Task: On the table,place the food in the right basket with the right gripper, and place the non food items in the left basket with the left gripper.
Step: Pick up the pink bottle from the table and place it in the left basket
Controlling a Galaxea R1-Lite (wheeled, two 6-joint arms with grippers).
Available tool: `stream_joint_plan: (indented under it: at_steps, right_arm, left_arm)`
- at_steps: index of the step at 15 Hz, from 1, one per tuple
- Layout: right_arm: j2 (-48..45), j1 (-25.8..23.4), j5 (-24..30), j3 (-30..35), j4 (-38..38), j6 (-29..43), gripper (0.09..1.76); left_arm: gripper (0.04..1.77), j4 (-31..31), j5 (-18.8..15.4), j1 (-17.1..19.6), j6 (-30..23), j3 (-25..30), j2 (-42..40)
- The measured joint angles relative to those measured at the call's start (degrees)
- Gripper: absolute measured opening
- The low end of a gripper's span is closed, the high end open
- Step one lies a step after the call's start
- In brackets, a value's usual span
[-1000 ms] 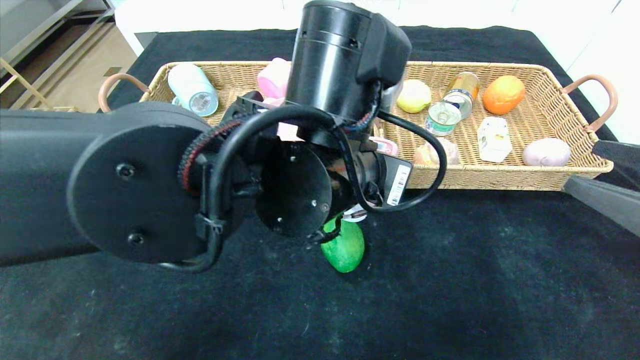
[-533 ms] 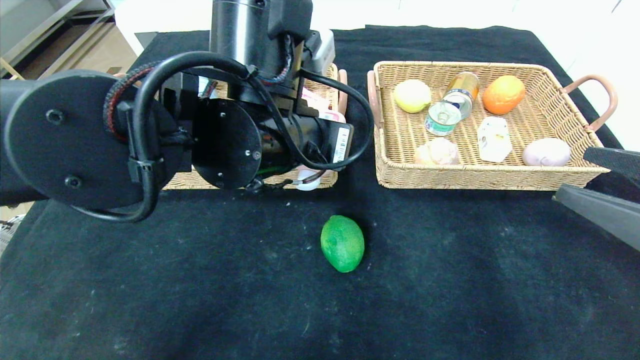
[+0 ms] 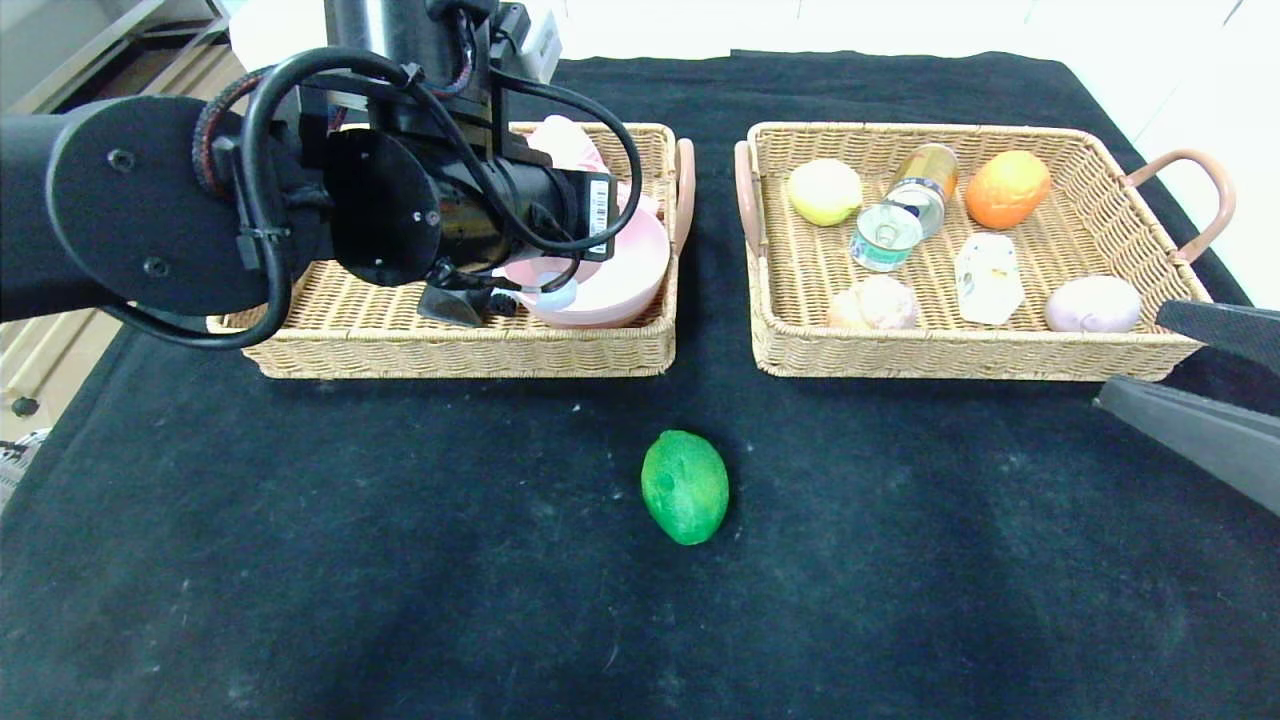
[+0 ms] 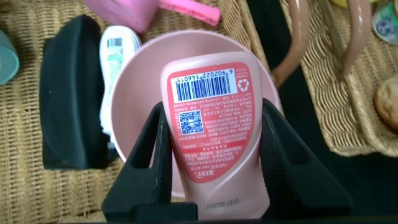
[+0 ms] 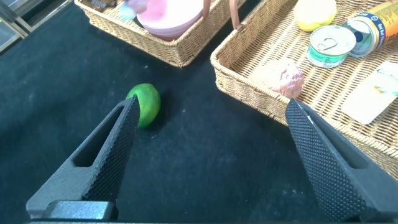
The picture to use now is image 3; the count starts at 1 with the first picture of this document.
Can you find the white juice carton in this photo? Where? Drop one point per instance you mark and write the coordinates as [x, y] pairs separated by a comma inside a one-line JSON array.
[[988, 282]]

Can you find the grey striped object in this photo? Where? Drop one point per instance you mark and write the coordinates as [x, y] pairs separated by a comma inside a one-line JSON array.
[[20, 465]]

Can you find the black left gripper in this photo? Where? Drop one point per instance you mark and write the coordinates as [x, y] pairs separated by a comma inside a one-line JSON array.
[[601, 217]]

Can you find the pale pink round bun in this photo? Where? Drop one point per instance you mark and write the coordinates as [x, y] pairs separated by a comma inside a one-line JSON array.
[[1090, 305]]

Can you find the wooden slatted rack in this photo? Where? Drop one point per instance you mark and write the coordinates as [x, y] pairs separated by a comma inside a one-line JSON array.
[[40, 360]]

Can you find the green label tin can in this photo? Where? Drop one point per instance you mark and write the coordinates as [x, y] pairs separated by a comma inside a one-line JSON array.
[[883, 243]]

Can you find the woven wicker basket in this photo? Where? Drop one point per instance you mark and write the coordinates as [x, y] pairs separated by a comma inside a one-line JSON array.
[[400, 340], [1090, 240]]

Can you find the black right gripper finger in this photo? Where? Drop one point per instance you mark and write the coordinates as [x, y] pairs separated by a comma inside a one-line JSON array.
[[1230, 335], [1210, 440]]

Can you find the white handheld brush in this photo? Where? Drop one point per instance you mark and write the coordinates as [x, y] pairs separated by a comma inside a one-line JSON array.
[[503, 303]]

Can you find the golden beverage can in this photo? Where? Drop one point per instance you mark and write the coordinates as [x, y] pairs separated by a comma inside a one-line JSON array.
[[928, 173]]

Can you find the grey metal shelf frame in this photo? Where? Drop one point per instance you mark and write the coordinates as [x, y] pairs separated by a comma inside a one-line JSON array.
[[60, 60]]

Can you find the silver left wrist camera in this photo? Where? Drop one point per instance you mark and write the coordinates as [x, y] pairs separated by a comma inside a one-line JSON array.
[[545, 45]]

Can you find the pink plastic bowl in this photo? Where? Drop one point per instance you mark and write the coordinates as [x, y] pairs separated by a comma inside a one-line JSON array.
[[630, 270]]

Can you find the green lime fruit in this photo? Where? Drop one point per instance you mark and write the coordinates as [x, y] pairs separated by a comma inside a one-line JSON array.
[[685, 487]]

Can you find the yellow lemon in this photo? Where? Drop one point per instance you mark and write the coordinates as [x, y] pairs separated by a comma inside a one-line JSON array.
[[823, 193]]

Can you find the pink squeeze bottle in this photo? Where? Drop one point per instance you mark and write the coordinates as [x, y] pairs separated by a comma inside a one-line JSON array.
[[556, 293]]

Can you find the brown cream puff bread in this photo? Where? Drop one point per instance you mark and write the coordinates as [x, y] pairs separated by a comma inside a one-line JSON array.
[[880, 303]]

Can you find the pink plastic scoop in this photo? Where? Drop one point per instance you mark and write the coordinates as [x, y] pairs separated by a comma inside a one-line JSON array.
[[570, 140]]

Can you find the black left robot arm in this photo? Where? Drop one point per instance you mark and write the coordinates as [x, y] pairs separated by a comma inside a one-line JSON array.
[[130, 200]]

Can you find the orange fruit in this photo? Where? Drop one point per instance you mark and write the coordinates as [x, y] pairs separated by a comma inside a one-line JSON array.
[[1005, 190]]

